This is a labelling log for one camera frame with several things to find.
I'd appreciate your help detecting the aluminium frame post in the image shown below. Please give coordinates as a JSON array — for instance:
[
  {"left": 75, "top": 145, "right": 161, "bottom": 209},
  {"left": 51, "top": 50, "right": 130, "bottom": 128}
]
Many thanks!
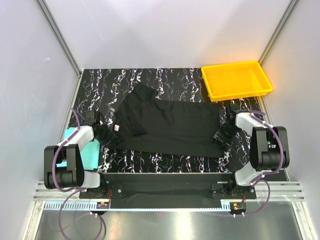
[
  {"left": 258, "top": 0, "right": 300, "bottom": 66},
  {"left": 35, "top": 0, "right": 82, "bottom": 77}
]

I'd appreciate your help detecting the black t shirt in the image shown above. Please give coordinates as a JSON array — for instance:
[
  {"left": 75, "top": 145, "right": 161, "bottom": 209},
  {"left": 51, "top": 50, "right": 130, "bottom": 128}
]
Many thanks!
[{"left": 107, "top": 83, "right": 224, "bottom": 158}]

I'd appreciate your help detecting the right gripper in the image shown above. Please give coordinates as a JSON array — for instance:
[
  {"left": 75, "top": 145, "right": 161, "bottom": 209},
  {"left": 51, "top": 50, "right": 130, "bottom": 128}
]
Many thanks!
[{"left": 213, "top": 123, "right": 241, "bottom": 150}]

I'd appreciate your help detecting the white slotted cable duct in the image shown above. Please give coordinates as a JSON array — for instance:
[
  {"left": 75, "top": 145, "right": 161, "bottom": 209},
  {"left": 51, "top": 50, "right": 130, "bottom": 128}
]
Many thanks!
[{"left": 44, "top": 200, "right": 231, "bottom": 212}]

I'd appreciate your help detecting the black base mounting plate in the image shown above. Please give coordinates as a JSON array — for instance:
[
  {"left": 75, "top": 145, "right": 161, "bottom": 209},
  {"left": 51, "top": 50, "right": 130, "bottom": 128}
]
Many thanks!
[{"left": 82, "top": 173, "right": 257, "bottom": 201}]

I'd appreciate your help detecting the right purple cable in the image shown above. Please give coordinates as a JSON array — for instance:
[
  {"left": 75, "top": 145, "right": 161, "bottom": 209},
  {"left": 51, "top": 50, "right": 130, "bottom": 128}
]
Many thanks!
[{"left": 247, "top": 109, "right": 286, "bottom": 216}]

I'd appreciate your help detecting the black marble pattern mat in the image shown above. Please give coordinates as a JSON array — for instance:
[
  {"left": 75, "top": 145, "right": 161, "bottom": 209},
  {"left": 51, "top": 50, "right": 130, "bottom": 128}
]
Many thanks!
[{"left": 73, "top": 68, "right": 250, "bottom": 173}]

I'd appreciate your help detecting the yellow plastic tray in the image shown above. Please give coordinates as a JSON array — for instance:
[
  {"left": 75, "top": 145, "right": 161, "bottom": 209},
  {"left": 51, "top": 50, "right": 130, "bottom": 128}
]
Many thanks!
[{"left": 201, "top": 60, "right": 273, "bottom": 102}]

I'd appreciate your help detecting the right aluminium frame post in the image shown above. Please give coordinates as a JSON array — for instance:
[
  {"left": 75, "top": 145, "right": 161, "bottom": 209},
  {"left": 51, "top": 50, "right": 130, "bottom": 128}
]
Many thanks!
[{"left": 258, "top": 0, "right": 300, "bottom": 66}]

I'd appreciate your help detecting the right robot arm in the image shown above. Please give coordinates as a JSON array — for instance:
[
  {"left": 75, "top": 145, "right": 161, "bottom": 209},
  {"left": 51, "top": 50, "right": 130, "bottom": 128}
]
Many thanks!
[{"left": 213, "top": 104, "right": 290, "bottom": 199}]

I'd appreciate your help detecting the folded teal t shirt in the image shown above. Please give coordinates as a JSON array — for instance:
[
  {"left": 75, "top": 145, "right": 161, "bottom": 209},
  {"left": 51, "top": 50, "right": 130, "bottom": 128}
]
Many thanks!
[{"left": 56, "top": 127, "right": 101, "bottom": 171}]

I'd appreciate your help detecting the purple cable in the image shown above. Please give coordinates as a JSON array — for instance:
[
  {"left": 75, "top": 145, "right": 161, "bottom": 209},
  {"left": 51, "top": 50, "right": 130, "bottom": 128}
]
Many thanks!
[
  {"left": 247, "top": 109, "right": 286, "bottom": 216},
  {"left": 51, "top": 107, "right": 107, "bottom": 240}
]

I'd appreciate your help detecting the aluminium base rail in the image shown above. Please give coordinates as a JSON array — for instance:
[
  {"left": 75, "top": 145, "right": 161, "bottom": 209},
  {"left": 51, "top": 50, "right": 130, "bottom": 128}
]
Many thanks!
[{"left": 32, "top": 181, "right": 304, "bottom": 202}]

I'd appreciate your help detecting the left aluminium frame post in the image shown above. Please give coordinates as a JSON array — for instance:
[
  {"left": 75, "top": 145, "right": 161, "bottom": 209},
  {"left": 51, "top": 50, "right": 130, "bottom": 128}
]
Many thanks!
[{"left": 35, "top": 0, "right": 82, "bottom": 77}]

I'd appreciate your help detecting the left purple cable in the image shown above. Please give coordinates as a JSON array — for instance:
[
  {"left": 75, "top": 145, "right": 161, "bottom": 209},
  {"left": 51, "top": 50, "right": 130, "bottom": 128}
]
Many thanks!
[{"left": 51, "top": 107, "right": 107, "bottom": 240}]

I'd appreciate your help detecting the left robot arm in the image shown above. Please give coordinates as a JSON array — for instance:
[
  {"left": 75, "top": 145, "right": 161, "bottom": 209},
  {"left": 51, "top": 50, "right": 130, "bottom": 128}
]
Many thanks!
[{"left": 43, "top": 110, "right": 115, "bottom": 198}]

